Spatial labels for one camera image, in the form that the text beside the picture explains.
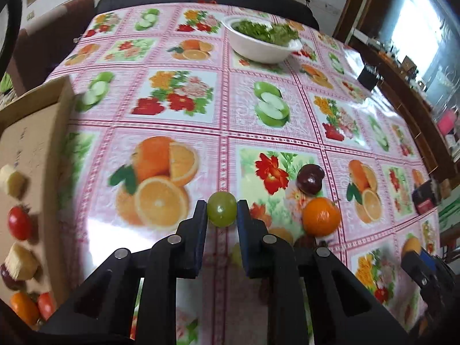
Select small black box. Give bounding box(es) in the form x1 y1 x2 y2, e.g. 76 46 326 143
357 63 382 90

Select brown cardboard box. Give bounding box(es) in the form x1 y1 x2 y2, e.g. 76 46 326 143
0 77 78 331

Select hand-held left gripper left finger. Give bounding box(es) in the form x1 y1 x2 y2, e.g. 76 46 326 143
38 199 209 345

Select dark red date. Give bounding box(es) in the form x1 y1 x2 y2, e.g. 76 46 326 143
295 235 317 250

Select green leafy vegetables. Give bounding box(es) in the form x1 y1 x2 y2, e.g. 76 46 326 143
232 20 300 45

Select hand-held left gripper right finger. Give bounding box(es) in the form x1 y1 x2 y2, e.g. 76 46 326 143
236 199 410 345

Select fruit and flower print tablecloth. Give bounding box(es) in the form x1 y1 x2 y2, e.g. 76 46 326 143
47 2 442 345

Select dark red plum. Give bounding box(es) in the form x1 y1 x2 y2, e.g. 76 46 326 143
0 263 22 292
296 164 326 196

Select brown wooden counter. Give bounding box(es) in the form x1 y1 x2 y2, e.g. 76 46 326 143
332 0 460 187

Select green and white package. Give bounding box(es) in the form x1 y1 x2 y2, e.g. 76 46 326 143
436 198 460 231

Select black sofa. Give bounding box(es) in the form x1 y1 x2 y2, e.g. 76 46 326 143
94 0 320 31

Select orange tangerine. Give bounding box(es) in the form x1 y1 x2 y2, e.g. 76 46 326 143
302 197 342 238
10 291 40 326

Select green grape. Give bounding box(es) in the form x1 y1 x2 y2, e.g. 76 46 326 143
206 191 238 228

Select yellow fruit chunk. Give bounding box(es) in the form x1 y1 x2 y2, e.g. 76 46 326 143
0 164 27 199
5 242 41 281

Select brown chair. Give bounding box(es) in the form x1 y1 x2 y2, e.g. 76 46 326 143
7 0 96 96

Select pink container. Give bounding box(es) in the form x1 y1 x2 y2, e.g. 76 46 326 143
436 110 457 133

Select white bowl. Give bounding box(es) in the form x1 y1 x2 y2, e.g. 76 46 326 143
221 16 304 63

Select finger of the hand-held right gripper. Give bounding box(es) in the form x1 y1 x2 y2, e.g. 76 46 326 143
420 253 451 281
400 252 432 290

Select red tomato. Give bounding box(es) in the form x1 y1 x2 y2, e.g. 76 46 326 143
7 205 34 241
37 291 57 320

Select bright window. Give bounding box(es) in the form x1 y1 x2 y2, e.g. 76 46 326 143
390 0 450 80

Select dark jar with red label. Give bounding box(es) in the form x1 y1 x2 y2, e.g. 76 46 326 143
411 180 441 216

